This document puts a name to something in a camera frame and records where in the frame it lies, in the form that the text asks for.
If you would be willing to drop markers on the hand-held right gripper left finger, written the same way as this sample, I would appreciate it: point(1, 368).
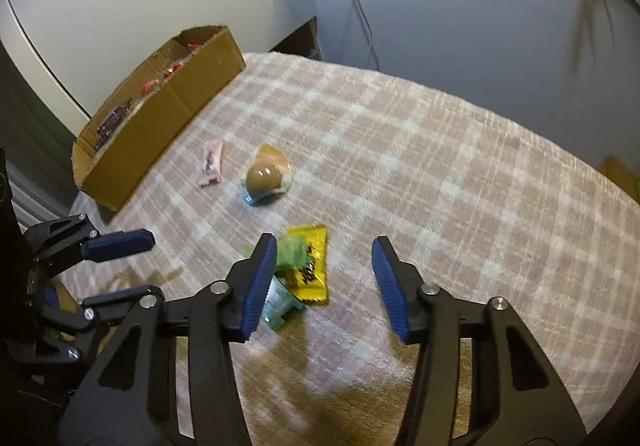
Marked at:
point(257, 286)

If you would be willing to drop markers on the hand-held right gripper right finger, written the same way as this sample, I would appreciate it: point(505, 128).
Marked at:
point(392, 291)

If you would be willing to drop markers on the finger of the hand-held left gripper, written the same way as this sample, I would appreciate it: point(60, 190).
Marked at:
point(112, 303)
point(120, 243)

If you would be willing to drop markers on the light blue snack packet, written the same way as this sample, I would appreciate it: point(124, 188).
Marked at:
point(282, 306)

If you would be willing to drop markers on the green snack packet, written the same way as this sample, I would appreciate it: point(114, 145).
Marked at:
point(292, 251)

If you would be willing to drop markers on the yellow snack packet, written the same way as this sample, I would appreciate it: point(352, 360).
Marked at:
point(312, 276)

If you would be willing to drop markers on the cardboard box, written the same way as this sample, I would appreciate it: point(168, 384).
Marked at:
point(165, 110)

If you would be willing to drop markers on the red snack packet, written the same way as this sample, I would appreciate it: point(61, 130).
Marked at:
point(151, 86)
point(193, 46)

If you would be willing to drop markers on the packaged brown egg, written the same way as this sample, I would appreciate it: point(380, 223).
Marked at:
point(265, 175)

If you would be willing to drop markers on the pink snack packet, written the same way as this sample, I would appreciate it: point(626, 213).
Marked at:
point(210, 163)

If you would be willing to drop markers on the white wardrobe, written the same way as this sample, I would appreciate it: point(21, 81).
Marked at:
point(125, 0)

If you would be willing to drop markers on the dark wooden furniture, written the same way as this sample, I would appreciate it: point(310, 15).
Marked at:
point(302, 43)

